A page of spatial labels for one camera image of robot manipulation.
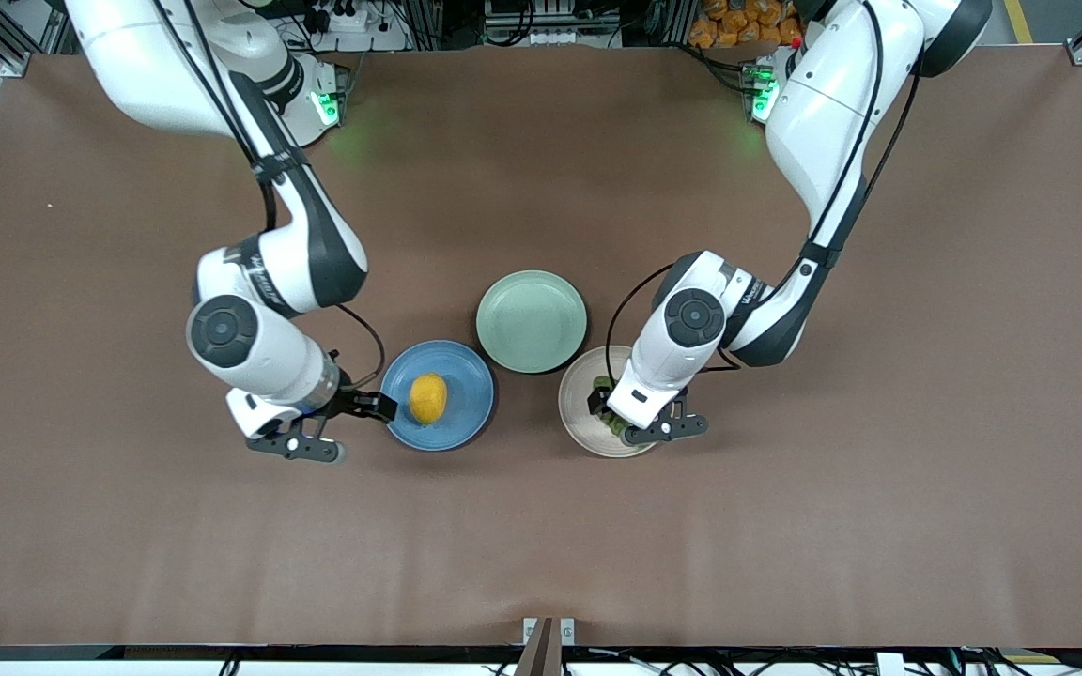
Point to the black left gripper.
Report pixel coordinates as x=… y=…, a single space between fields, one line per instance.
x=600 y=402

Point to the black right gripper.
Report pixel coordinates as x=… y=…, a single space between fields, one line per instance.
x=354 y=401

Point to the green lettuce leaf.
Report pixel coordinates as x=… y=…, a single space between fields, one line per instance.
x=613 y=425

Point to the yellow lemon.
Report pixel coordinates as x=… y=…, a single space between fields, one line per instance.
x=428 y=398

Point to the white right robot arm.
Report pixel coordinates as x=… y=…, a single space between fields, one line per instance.
x=250 y=347

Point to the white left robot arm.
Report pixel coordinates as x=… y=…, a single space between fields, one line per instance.
x=823 y=103

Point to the beige round plate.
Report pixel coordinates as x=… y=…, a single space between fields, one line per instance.
x=579 y=422

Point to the blue round plate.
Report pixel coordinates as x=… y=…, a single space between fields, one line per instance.
x=466 y=376

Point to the mint green round plate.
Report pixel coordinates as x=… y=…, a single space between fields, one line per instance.
x=532 y=321

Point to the small white box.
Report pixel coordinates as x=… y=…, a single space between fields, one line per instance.
x=890 y=665

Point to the white power strip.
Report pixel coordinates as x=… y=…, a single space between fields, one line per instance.
x=344 y=17

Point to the bag of orange items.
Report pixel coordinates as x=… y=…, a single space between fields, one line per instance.
x=734 y=23

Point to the metal table edge bracket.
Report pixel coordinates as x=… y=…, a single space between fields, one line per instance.
x=548 y=643

